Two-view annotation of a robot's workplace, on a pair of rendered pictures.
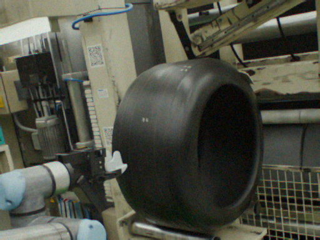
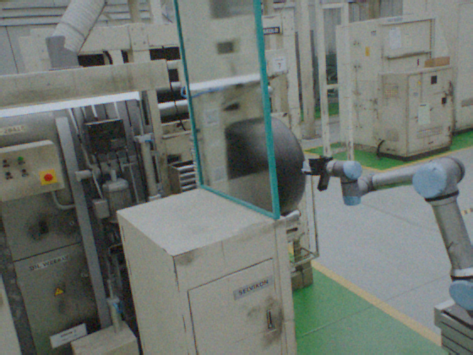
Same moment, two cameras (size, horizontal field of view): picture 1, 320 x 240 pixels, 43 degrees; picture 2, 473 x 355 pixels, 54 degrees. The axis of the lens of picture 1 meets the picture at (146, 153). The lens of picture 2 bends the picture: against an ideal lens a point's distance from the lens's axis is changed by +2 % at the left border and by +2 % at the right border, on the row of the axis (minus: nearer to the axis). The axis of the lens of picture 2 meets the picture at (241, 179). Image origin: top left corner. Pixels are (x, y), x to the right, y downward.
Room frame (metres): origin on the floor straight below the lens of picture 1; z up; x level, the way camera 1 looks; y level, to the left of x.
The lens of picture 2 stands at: (0.69, 2.19, 1.80)
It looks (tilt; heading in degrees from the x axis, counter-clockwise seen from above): 16 degrees down; 288
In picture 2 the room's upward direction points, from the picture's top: 7 degrees counter-clockwise
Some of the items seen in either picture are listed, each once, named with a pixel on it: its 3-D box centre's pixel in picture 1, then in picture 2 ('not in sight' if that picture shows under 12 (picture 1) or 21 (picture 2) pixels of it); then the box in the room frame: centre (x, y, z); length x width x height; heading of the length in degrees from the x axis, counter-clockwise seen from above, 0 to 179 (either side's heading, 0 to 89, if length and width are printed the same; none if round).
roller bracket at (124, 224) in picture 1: (156, 211); not in sight; (1.48, 0.00, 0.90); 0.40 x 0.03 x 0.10; 137
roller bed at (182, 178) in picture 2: not in sight; (191, 187); (1.78, -0.23, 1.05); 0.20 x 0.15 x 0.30; 47
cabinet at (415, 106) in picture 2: not in sight; (415, 112); (0.20, -5.02, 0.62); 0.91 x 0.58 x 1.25; 43
